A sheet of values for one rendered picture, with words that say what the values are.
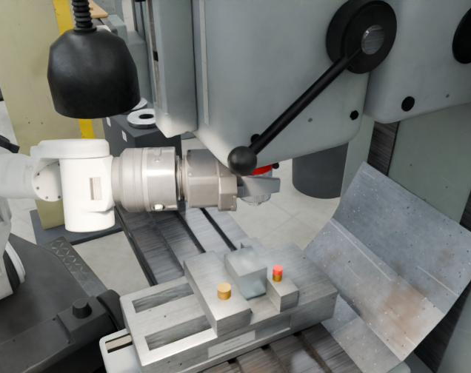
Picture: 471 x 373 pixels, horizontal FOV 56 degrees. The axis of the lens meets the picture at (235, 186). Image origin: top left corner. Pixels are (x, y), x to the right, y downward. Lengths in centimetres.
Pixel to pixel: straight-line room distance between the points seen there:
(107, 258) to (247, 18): 208
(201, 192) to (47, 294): 97
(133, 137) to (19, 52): 128
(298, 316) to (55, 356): 71
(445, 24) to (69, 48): 39
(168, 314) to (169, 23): 47
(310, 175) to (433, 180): 186
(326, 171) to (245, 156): 226
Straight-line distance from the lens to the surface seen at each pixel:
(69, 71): 37
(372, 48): 47
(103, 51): 37
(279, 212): 264
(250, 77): 44
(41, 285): 152
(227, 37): 43
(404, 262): 93
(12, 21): 222
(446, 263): 89
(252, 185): 59
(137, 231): 105
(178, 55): 49
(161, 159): 58
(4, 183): 75
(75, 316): 133
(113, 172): 60
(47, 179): 69
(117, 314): 134
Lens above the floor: 157
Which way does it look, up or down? 33 degrees down
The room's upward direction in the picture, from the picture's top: straight up
